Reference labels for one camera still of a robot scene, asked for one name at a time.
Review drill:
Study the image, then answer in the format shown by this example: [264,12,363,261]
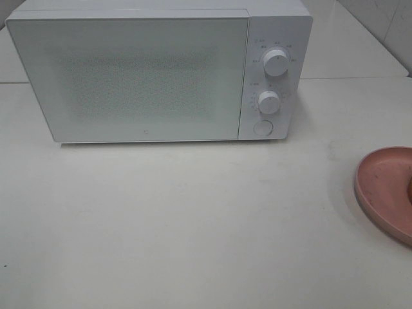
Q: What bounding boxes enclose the lower white timer knob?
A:
[257,91,281,115]

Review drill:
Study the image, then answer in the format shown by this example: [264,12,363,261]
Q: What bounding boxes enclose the pink round plate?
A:
[354,147,411,246]

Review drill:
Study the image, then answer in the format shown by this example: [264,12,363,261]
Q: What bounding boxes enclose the toy burger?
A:
[407,178,412,204]

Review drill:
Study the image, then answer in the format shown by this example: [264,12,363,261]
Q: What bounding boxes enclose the round white door button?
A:
[254,120,274,136]

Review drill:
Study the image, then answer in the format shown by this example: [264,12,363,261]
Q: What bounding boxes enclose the upper white power knob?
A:
[263,48,289,77]

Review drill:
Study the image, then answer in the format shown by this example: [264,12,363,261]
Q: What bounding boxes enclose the white microwave oven body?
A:
[5,1,313,144]

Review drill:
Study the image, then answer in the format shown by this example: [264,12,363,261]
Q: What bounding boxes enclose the white microwave door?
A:
[6,10,249,143]

